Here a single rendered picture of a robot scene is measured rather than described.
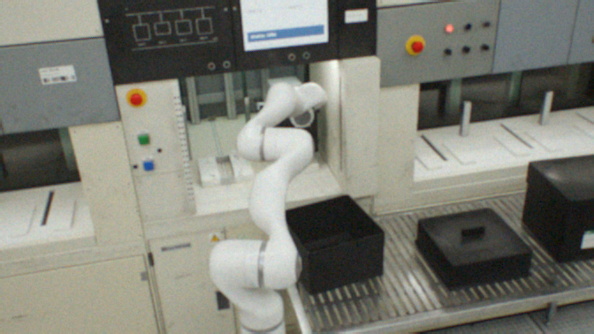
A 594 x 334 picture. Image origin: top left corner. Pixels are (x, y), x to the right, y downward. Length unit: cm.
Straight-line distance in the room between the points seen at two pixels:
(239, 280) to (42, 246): 101
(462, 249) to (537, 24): 86
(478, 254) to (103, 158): 128
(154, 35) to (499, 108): 169
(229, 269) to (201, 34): 82
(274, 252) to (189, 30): 83
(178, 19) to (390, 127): 86
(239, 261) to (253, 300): 13
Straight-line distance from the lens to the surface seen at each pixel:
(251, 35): 203
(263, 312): 160
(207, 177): 246
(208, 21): 200
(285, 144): 172
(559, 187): 221
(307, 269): 198
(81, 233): 235
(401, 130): 231
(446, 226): 220
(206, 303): 252
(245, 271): 152
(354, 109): 215
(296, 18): 204
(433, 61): 224
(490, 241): 215
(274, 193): 163
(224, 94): 303
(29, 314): 254
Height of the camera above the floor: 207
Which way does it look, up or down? 29 degrees down
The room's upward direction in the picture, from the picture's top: 3 degrees counter-clockwise
